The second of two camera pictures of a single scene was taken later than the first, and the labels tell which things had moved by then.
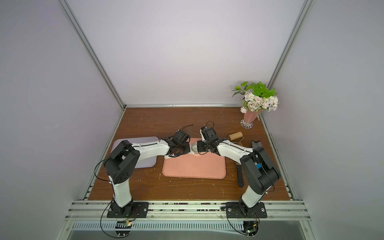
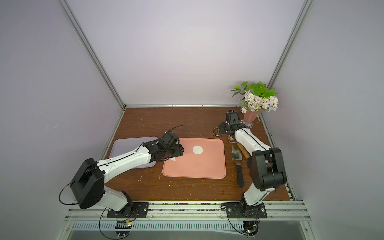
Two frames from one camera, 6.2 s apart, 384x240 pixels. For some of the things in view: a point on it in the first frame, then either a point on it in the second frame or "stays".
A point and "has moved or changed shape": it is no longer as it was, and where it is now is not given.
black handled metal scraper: [241, 181] stays
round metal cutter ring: [194, 147] has moved or changed shape
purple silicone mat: [148, 162] stays
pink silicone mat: [199, 165] stays
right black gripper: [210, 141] → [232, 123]
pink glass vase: [249, 118] stays
